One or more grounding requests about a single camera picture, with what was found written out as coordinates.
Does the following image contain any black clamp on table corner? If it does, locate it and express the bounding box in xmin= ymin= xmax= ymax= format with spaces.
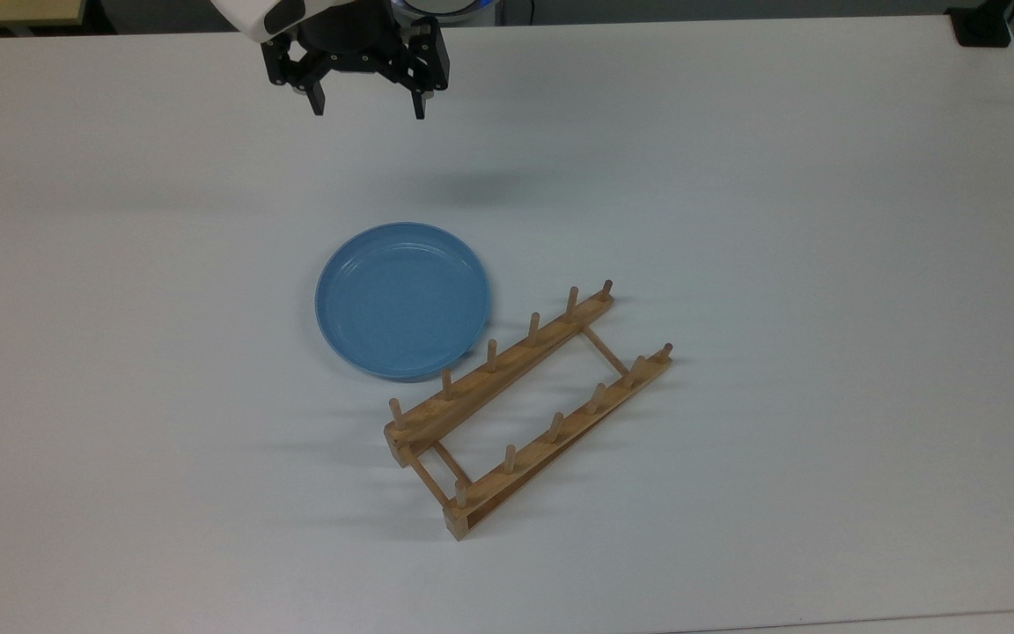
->
xmin=946 ymin=0 xmax=1014 ymax=48

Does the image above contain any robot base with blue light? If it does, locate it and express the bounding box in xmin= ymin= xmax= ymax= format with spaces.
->
xmin=391 ymin=0 xmax=501 ymax=18

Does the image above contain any tan wooden furniture edge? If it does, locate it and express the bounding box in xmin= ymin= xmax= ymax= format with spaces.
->
xmin=0 ymin=0 xmax=88 ymax=30

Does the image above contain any wooden plate rack with pegs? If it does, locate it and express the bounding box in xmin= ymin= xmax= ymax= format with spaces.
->
xmin=384 ymin=279 xmax=674 ymax=542

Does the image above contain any blue round plate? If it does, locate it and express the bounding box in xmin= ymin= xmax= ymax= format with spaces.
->
xmin=314 ymin=222 xmax=491 ymax=383

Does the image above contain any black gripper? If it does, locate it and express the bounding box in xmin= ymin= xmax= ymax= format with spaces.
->
xmin=262 ymin=9 xmax=452 ymax=121

